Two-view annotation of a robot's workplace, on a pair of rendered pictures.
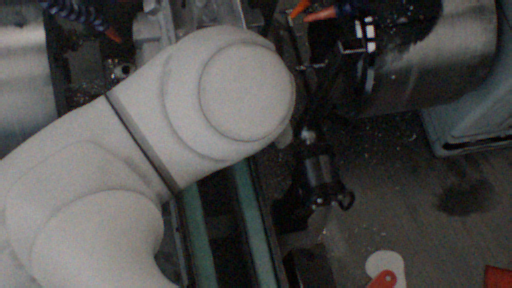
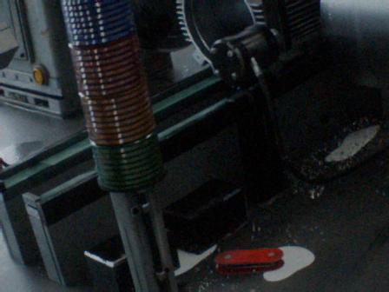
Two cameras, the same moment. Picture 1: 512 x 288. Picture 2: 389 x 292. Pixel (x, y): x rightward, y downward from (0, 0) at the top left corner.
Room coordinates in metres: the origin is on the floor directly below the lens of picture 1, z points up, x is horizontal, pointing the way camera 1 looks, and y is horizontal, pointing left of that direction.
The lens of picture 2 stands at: (-0.15, -1.12, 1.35)
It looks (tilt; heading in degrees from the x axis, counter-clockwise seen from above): 20 degrees down; 70
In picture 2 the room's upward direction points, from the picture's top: 12 degrees counter-clockwise
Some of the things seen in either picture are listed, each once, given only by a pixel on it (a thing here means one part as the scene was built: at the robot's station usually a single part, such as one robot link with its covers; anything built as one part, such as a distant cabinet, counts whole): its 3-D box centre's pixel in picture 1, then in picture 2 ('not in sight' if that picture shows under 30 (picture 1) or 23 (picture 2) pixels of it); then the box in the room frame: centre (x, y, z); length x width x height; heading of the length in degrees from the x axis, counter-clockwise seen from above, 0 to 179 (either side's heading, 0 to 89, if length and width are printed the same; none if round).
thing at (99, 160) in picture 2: not in sight; (127, 154); (0.06, -0.46, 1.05); 0.06 x 0.06 x 0.04
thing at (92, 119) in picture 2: not in sight; (116, 107); (0.06, -0.46, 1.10); 0.06 x 0.06 x 0.04
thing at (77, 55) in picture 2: not in sight; (106, 59); (0.06, -0.46, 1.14); 0.06 x 0.06 x 0.04
